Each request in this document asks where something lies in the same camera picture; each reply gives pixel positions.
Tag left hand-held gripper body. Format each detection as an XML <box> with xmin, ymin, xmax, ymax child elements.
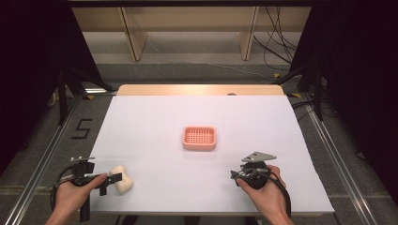
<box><xmin>69</xmin><ymin>156</ymin><xmax>96</xmax><ymax>223</ymax></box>

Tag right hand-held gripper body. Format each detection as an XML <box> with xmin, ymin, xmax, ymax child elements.
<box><xmin>235</xmin><ymin>151</ymin><xmax>278</xmax><ymax>190</ymax></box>

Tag cream white bun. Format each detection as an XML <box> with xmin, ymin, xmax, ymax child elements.
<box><xmin>108</xmin><ymin>164</ymin><xmax>134</xmax><ymax>196</ymax></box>

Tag person's left hand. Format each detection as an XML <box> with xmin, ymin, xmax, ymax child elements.
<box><xmin>54</xmin><ymin>172</ymin><xmax>109</xmax><ymax>220</ymax></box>

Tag person's right hand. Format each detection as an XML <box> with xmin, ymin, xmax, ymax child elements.
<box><xmin>235</xmin><ymin>164</ymin><xmax>288</xmax><ymax>218</ymax></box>

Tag white table mat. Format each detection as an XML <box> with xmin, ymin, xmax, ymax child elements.
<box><xmin>87</xmin><ymin>95</ymin><xmax>336</xmax><ymax>217</ymax></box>

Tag black tape floor mark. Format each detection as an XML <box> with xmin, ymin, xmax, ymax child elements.
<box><xmin>70</xmin><ymin>117</ymin><xmax>94</xmax><ymax>141</ymax></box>

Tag pink soap dish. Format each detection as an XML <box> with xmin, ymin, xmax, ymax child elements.
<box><xmin>182</xmin><ymin>125</ymin><xmax>218</xmax><ymax>152</ymax></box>

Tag black metal stand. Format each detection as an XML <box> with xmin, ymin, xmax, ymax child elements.
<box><xmin>55</xmin><ymin>67</ymin><xmax>115</xmax><ymax>127</ymax></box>
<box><xmin>275</xmin><ymin>55</ymin><xmax>325</xmax><ymax>122</ymax></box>

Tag black curtain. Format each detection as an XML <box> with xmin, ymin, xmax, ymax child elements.
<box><xmin>289</xmin><ymin>0</ymin><xmax>398</xmax><ymax>198</ymax></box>
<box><xmin>0</xmin><ymin>0</ymin><xmax>104</xmax><ymax>176</ymax></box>

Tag wooden table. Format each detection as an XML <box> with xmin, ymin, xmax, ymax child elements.
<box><xmin>115</xmin><ymin>83</ymin><xmax>286</xmax><ymax>97</ymax></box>

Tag beige wooden shelf unit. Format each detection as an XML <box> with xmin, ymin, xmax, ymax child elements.
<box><xmin>70</xmin><ymin>6</ymin><xmax>313</xmax><ymax>63</ymax></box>

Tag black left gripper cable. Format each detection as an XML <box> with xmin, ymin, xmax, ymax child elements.
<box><xmin>49</xmin><ymin>164</ymin><xmax>78</xmax><ymax>214</ymax></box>

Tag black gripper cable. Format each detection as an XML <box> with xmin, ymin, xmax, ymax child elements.
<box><xmin>264</xmin><ymin>171</ymin><xmax>293</xmax><ymax>219</ymax></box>
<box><xmin>49</xmin><ymin>164</ymin><xmax>78</xmax><ymax>214</ymax></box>

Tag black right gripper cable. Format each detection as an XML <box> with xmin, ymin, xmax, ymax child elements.
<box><xmin>264</xmin><ymin>171</ymin><xmax>293</xmax><ymax>219</ymax></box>

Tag aluminium floor rail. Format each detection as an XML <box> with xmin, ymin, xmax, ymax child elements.
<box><xmin>300</xmin><ymin>93</ymin><xmax>379</xmax><ymax>225</ymax></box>
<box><xmin>3</xmin><ymin>87</ymin><xmax>117</xmax><ymax>225</ymax></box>

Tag black floor cables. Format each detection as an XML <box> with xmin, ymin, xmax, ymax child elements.
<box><xmin>252</xmin><ymin>6</ymin><xmax>302</xmax><ymax>72</ymax></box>

